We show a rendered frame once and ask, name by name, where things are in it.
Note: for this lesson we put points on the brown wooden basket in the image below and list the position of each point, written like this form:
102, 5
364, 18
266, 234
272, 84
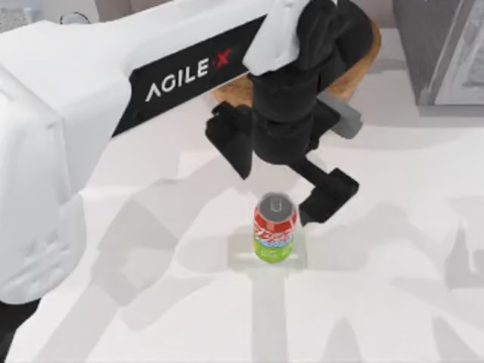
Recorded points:
363, 72

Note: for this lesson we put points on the grey cabinet door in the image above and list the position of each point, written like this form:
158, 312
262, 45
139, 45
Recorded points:
465, 56

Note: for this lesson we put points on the grey cabinet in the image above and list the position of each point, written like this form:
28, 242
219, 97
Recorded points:
416, 45

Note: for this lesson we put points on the pale grey rounded box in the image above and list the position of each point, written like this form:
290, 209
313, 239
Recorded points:
349, 121

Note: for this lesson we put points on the grey speckled block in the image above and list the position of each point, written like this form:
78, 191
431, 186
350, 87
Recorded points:
11, 15

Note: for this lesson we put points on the red and green can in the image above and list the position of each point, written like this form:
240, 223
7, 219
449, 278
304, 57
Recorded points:
275, 234

